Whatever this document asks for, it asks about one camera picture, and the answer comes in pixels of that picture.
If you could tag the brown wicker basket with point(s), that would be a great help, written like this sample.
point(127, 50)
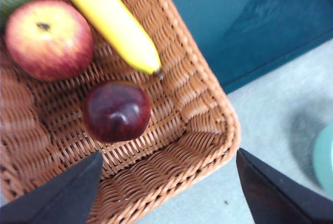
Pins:
point(177, 78)

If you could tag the teal ribbed bowl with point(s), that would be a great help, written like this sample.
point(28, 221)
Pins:
point(325, 156)

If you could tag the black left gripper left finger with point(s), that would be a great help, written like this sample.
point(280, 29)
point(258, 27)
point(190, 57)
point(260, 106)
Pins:
point(57, 198)

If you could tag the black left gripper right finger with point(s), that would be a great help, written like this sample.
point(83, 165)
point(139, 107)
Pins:
point(281, 200)

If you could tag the red and yellow apple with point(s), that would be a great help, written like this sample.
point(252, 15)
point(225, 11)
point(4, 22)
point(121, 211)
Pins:
point(49, 44)

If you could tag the dark purple plum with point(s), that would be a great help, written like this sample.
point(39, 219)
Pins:
point(117, 112)

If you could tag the black rectangular tray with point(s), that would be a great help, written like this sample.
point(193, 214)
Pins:
point(260, 26)

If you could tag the yellow banana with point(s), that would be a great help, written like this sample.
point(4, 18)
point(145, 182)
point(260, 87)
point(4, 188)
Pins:
point(112, 21)

